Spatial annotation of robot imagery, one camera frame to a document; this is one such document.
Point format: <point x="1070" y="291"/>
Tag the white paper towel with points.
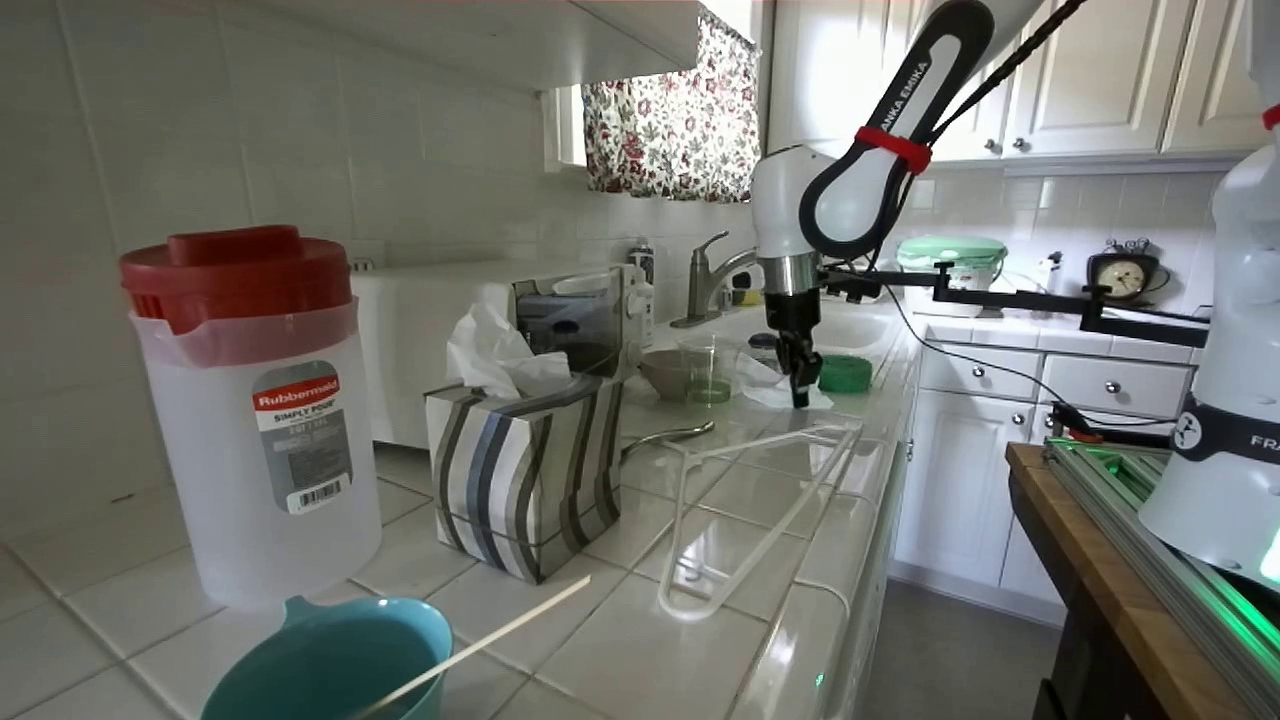
<point x="760" y="387"/>

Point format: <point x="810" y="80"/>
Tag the green smiley face sponge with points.
<point x="845" y="374"/>

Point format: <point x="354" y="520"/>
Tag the floral window curtain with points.
<point x="672" y="126"/>

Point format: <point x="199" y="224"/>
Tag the white lower drawer cabinets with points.
<point x="975" y="453"/>

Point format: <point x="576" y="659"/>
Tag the small black table clock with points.
<point x="1120" y="279"/>

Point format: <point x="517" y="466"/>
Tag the thin wooden stick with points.
<point x="494" y="632"/>

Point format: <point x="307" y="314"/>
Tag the wooden table with metal rail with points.
<point x="1105" y="587"/>

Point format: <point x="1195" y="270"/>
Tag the white tissue sheet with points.
<point x="490" y="351"/>

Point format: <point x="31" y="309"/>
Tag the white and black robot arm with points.
<point x="907" y="80"/>

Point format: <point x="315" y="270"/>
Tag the striped tissue box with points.
<point x="524" y="473"/>

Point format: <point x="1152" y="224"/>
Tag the metal sink faucet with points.
<point x="705" y="272"/>

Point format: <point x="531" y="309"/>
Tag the white upper kitchen cabinets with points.
<point x="1133" y="80"/>

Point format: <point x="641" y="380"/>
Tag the teal plastic cup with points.
<point x="321" y="665"/>

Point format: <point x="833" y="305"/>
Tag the white plastic clothes hanger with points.
<point x="705" y="592"/>

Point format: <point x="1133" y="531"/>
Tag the white ceramic sink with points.
<point x="860" y="325"/>

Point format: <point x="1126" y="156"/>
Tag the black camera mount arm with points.
<point x="1026" y="300"/>

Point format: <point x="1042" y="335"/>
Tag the clear glass cup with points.
<point x="711" y="374"/>

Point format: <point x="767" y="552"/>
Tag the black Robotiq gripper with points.
<point x="795" y="316"/>

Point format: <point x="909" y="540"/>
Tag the soap dispenser bottle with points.
<point x="641" y="280"/>

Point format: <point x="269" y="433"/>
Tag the grey ceramic bowl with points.
<point x="670" y="369"/>

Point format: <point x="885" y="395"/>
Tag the metal spoon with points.
<point x="666" y="436"/>

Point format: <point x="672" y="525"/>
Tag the clear pitcher with red lid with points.
<point x="253" y="443"/>

